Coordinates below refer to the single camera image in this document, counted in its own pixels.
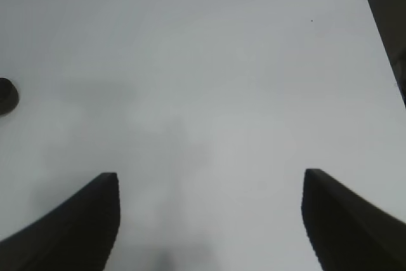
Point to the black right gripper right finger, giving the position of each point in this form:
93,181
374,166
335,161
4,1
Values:
347,232

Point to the small black teacup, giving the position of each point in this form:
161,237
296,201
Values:
9,96

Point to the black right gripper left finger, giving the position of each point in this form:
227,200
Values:
79,234

